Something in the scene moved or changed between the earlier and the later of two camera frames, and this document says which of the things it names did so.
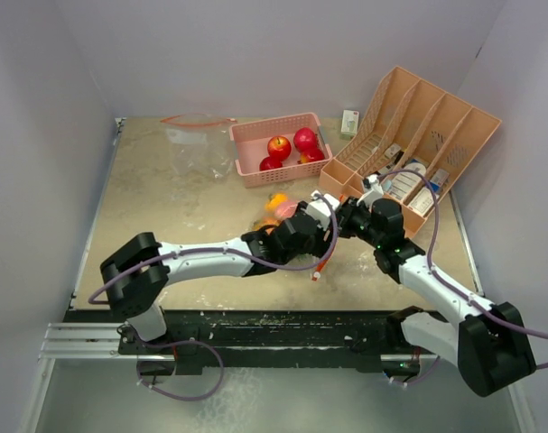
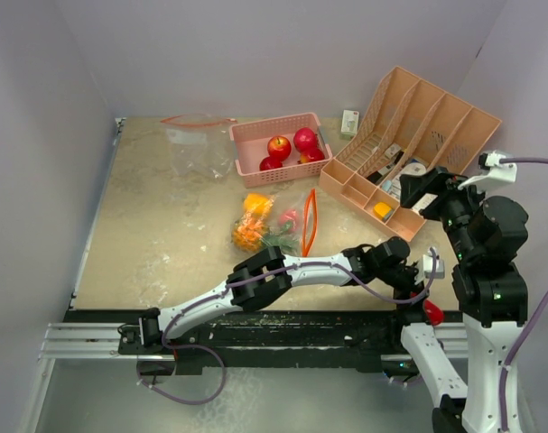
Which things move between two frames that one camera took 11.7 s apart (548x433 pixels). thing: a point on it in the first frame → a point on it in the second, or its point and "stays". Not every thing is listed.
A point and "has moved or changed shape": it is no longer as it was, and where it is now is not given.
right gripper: x=346 y=211 → x=414 y=187
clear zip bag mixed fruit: x=276 y=207 has moved or changed shape
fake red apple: x=304 y=140 stays
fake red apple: x=279 y=147 stays
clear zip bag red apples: x=200 y=145 stays
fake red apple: x=266 y=163 stays
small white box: x=349 y=125 stays
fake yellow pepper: x=275 y=198 → x=257 y=203
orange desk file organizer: x=416 y=139 stays
